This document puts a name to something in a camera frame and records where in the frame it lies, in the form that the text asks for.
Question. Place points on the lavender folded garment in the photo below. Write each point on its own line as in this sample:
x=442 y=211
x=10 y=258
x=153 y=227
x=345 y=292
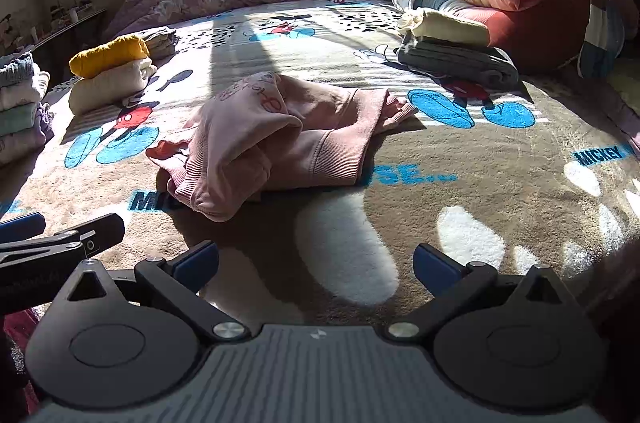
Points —
x=20 y=148

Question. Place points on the blue striped pillow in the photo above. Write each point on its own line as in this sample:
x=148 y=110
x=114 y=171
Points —
x=600 y=43

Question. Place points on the yellow folded garment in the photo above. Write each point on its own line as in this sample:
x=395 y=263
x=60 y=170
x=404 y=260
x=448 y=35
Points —
x=107 y=55

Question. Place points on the mint green folded garment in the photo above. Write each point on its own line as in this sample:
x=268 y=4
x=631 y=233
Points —
x=15 y=120

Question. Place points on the grey-blue folded bedding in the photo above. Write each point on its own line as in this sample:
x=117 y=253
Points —
x=437 y=1

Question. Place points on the cluttered side table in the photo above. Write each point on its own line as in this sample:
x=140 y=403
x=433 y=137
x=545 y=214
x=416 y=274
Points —
x=85 y=15

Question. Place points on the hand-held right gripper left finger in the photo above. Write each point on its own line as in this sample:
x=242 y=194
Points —
x=197 y=264

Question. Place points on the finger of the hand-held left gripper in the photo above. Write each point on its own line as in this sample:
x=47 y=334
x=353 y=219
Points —
x=22 y=227
x=95 y=235

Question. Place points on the white folded garment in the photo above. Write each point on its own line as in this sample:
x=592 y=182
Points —
x=20 y=95

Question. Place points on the blue-grey folded garment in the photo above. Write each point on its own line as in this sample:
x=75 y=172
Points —
x=15 y=70

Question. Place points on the cream folded garment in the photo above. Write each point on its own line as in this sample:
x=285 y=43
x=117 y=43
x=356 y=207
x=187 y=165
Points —
x=105 y=90

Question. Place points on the dark grey folded garment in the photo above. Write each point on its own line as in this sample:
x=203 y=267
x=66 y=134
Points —
x=455 y=60

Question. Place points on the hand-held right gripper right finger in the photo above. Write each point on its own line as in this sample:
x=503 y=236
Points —
x=435 y=265

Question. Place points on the cartoon printed blanket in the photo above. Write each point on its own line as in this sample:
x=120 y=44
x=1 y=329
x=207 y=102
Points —
x=500 y=183

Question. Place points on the beige-grey folded garment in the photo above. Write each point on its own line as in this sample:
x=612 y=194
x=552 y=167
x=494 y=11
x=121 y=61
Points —
x=160 y=43

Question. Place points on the pink sweatshirt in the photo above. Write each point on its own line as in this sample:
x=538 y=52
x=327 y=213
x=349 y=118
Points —
x=240 y=138

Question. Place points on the person's maroon clothing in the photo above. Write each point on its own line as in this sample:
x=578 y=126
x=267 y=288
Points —
x=17 y=353

